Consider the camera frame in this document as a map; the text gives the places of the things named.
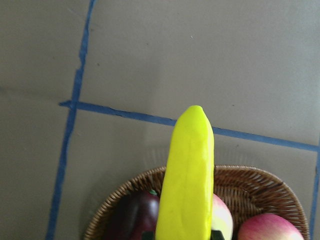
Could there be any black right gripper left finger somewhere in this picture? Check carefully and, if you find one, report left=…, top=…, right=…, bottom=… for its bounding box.
left=141, top=231, right=155, bottom=240

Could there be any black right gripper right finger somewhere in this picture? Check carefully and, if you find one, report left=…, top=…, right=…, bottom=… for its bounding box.
left=210, top=230, right=225, bottom=240

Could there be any brown wicker basket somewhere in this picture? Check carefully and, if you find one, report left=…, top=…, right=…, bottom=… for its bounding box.
left=83, top=165, right=311, bottom=240

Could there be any pink apple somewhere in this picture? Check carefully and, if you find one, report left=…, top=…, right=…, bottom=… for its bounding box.
left=237, top=213, right=304, bottom=240
left=211, top=194, right=234, bottom=240

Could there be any red purple mango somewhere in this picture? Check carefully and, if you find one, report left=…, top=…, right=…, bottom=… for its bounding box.
left=102, top=190, right=160, bottom=240

